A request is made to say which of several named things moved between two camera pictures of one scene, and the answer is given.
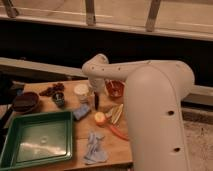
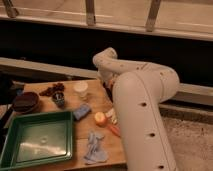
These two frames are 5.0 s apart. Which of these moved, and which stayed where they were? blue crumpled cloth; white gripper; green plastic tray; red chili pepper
Moved: white gripper
Stayed: red chili pepper; blue crumpled cloth; green plastic tray
